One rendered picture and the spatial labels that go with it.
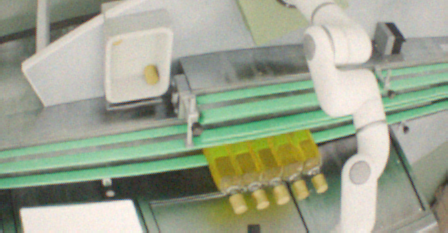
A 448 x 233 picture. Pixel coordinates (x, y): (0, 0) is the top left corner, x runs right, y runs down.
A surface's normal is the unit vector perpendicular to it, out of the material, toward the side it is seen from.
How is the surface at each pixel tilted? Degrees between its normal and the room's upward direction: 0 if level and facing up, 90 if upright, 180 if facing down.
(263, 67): 90
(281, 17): 4
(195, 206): 90
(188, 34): 0
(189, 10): 0
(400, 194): 90
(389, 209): 90
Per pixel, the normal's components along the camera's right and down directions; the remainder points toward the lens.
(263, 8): 0.34, 0.66
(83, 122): 0.11, -0.70
